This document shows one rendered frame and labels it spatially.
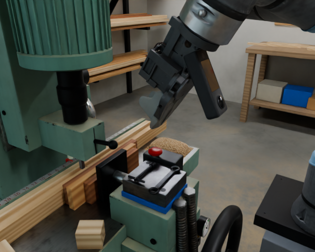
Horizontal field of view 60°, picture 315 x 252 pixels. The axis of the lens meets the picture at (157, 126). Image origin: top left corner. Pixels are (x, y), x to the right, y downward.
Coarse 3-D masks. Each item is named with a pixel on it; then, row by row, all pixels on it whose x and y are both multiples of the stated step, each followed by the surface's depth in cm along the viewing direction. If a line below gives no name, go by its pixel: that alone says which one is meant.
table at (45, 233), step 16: (144, 144) 86; (192, 160) 81; (64, 208) 59; (80, 208) 59; (96, 208) 59; (48, 224) 55; (64, 224) 55; (112, 224) 55; (16, 240) 51; (32, 240) 51; (48, 240) 51; (64, 240) 51; (112, 240) 52; (128, 240) 55
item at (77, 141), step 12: (48, 120) 60; (60, 120) 60; (96, 120) 60; (48, 132) 61; (60, 132) 58; (72, 132) 56; (84, 132) 56; (96, 132) 59; (48, 144) 62; (60, 144) 60; (72, 144) 58; (84, 144) 56; (96, 144) 60; (72, 156) 59; (84, 156) 57
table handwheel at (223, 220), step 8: (224, 208) 53; (232, 208) 53; (224, 216) 50; (232, 216) 51; (240, 216) 58; (216, 224) 48; (224, 224) 48; (232, 224) 61; (240, 224) 61; (216, 232) 46; (224, 232) 47; (232, 232) 63; (240, 232) 63; (208, 240) 46; (216, 240) 45; (232, 240) 64; (208, 248) 45; (216, 248) 45; (232, 248) 64
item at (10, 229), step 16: (144, 128) 87; (160, 128) 93; (96, 160) 70; (48, 192) 58; (32, 208) 54; (48, 208) 57; (0, 224) 50; (16, 224) 51; (32, 224) 54; (0, 240) 49
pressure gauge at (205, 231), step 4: (200, 216) 86; (204, 216) 87; (200, 220) 85; (204, 220) 85; (208, 220) 87; (200, 224) 84; (204, 224) 84; (208, 224) 88; (200, 228) 84; (204, 228) 85; (208, 228) 89; (200, 232) 84; (204, 232) 86; (204, 236) 86
